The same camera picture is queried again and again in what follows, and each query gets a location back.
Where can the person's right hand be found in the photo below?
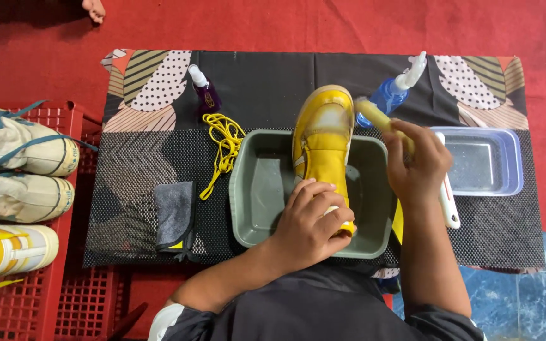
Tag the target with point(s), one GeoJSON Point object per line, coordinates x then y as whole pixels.
{"type": "Point", "coordinates": [417, 165]}

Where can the person's left hand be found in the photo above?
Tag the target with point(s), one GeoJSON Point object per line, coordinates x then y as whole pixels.
{"type": "Point", "coordinates": [308, 234]}

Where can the person's right fingers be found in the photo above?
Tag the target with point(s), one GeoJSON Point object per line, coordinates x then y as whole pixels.
{"type": "Point", "coordinates": [398, 142]}

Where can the yellow cleaning brush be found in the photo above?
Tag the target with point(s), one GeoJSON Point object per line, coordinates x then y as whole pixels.
{"type": "Point", "coordinates": [376, 116]}

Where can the blue spray bottle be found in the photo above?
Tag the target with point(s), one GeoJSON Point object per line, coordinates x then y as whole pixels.
{"type": "Point", "coordinates": [389, 97]}

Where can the clear plastic container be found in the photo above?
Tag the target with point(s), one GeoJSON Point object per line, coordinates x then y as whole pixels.
{"type": "Point", "coordinates": [484, 161]}

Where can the black patterned tablecloth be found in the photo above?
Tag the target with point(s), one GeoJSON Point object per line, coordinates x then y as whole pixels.
{"type": "Point", "coordinates": [263, 87]}

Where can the grey plastic basin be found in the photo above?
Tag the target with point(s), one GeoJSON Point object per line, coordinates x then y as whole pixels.
{"type": "Point", "coordinates": [261, 199]}

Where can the yellow shoelace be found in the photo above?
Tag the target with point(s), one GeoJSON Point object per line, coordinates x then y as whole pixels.
{"type": "Point", "coordinates": [223, 147]}

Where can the person's black shirt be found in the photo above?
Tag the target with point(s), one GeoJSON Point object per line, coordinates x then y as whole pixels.
{"type": "Point", "coordinates": [315, 308]}

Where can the purple spray bottle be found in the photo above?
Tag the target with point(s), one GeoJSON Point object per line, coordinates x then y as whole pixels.
{"type": "Point", "coordinates": [205, 92]}

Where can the grey microfiber cloth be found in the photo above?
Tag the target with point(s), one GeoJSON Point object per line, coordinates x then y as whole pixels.
{"type": "Point", "coordinates": [174, 215]}

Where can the black non-slip mat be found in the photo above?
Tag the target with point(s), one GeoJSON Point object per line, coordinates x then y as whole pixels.
{"type": "Point", "coordinates": [149, 189]}

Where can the red plastic crate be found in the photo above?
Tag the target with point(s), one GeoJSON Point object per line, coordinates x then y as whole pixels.
{"type": "Point", "coordinates": [64, 289]}

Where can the white sneaker with blue laces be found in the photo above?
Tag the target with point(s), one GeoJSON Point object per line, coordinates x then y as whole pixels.
{"type": "Point", "coordinates": [17, 196]}
{"type": "Point", "coordinates": [22, 142]}

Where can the yellow and white sneaker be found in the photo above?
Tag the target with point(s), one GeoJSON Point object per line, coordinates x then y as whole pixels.
{"type": "Point", "coordinates": [7, 251]}

